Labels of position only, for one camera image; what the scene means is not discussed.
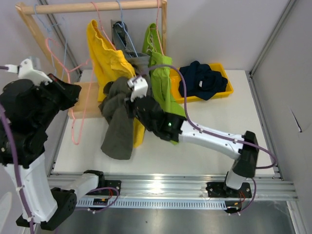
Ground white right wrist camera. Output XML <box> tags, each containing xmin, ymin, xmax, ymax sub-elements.
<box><xmin>127</xmin><ymin>76</ymin><xmax>148</xmax><ymax>102</ymax></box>

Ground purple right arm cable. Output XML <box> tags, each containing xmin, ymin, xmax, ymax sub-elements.
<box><xmin>133</xmin><ymin>64</ymin><xmax>278</xmax><ymax>216</ymax></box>

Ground navy blue shorts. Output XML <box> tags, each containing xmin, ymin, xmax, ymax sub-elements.
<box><xmin>179</xmin><ymin>61</ymin><xmax>228</xmax><ymax>100</ymax></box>

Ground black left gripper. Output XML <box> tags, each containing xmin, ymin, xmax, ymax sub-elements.
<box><xmin>35</xmin><ymin>71</ymin><xmax>81</xmax><ymax>128</ymax></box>

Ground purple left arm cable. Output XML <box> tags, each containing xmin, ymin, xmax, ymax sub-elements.
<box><xmin>0</xmin><ymin>65</ymin><xmax>120</xmax><ymax>234</ymax></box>

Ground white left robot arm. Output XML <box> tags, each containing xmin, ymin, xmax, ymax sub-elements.
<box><xmin>0</xmin><ymin>74</ymin><xmax>106</xmax><ymax>231</ymax></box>

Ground dark olive grey shorts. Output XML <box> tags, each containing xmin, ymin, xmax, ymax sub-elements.
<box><xmin>98</xmin><ymin>77</ymin><xmax>134</xmax><ymax>160</ymax></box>

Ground light grey shorts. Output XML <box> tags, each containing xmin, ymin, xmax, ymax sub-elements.
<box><xmin>111</xmin><ymin>20</ymin><xmax>150</xmax><ymax>74</ymax></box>

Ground yellow plastic tray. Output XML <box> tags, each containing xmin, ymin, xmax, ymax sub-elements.
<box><xmin>169</xmin><ymin>62</ymin><xmax>234</xmax><ymax>104</ymax></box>

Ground wooden clothes rack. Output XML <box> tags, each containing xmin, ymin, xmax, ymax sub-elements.
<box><xmin>15</xmin><ymin>0</ymin><xmax>167</xmax><ymax>119</ymax></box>

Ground light blue wire hanger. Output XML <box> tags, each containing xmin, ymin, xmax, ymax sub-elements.
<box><xmin>33</xmin><ymin>0</ymin><xmax>68</xmax><ymax>65</ymax></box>

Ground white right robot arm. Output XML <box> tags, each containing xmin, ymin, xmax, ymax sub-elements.
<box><xmin>128</xmin><ymin>96</ymin><xmax>259</xmax><ymax>197</ymax></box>

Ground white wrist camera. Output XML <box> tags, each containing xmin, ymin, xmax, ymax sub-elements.
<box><xmin>0</xmin><ymin>56</ymin><xmax>53</xmax><ymax>86</ymax></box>
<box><xmin>127</xmin><ymin>76</ymin><xmax>148</xmax><ymax>102</ymax></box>

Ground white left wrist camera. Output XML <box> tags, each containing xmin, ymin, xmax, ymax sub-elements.
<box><xmin>0</xmin><ymin>56</ymin><xmax>53</xmax><ymax>86</ymax></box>

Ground blue hanger of grey shorts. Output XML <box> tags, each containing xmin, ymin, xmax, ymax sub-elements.
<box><xmin>116</xmin><ymin>0</ymin><xmax>138</xmax><ymax>57</ymax></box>

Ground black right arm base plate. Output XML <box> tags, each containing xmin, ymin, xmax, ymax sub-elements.
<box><xmin>206</xmin><ymin>182</ymin><xmax>253</xmax><ymax>198</ymax></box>

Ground aluminium mounting rail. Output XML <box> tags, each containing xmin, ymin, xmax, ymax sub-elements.
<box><xmin>47</xmin><ymin>172</ymin><xmax>299</xmax><ymax>202</ymax></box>

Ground slotted white cable duct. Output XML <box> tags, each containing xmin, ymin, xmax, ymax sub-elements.
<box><xmin>77</xmin><ymin>197</ymin><xmax>227</xmax><ymax>210</ymax></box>

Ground pink hanger of green shorts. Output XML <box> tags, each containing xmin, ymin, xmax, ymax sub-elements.
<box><xmin>149</xmin><ymin>0</ymin><xmax>165</xmax><ymax>56</ymax></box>

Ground pink hanger of yellow shorts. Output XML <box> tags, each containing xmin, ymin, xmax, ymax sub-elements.
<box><xmin>90</xmin><ymin>1</ymin><xmax>116</xmax><ymax>51</ymax></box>

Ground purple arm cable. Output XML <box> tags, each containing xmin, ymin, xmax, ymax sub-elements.
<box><xmin>133</xmin><ymin>64</ymin><xmax>278</xmax><ymax>216</ymax></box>
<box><xmin>0</xmin><ymin>65</ymin><xmax>120</xmax><ymax>234</ymax></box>

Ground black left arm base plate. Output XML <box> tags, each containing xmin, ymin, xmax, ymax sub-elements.
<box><xmin>87</xmin><ymin>180</ymin><xmax>121</xmax><ymax>197</ymax></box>

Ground yellow shorts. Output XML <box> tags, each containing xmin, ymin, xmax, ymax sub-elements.
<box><xmin>86</xmin><ymin>19</ymin><xmax>146</xmax><ymax>149</ymax></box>

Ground lime green shorts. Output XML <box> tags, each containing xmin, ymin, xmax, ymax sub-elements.
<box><xmin>142</xmin><ymin>23</ymin><xmax>186</xmax><ymax>117</ymax></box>

